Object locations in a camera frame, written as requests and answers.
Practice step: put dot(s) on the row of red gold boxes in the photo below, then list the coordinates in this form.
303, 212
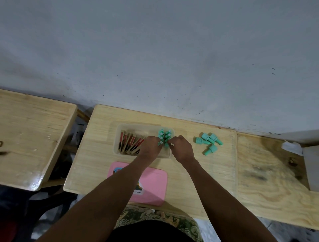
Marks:
129, 143

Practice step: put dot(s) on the green patterned garment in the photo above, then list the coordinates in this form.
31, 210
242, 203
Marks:
139, 215

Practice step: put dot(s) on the person's right fingers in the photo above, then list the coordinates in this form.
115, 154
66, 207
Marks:
172, 142

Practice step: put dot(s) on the cluster of teal bottles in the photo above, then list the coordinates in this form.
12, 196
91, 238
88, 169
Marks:
165, 134

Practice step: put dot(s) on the white crumpled tissue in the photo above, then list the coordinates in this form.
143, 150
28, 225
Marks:
292, 147

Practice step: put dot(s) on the white box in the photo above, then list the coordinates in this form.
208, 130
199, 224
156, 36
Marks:
311, 169

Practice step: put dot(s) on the black metal desk frame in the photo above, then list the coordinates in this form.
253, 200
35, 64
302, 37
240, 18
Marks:
53, 199

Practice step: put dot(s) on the black shorts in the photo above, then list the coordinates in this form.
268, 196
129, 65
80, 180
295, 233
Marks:
149, 231

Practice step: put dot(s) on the clear plastic container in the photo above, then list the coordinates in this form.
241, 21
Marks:
119, 147

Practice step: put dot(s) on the person's left forearm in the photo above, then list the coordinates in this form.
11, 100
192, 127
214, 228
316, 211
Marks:
99, 199

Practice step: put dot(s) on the person's right forearm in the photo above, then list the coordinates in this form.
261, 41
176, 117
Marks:
224, 204

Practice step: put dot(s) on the person's right hand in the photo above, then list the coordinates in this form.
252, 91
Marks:
183, 149

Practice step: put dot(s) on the pink plastic lid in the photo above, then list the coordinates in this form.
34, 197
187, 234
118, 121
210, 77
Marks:
154, 184

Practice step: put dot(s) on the teal capped bottle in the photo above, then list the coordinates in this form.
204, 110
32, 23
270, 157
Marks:
199, 140
205, 136
165, 144
214, 138
211, 149

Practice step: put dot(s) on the person's left fingers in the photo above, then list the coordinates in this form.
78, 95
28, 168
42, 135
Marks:
158, 142

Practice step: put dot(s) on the person's left hand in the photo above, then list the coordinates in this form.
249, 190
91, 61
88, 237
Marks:
149, 148

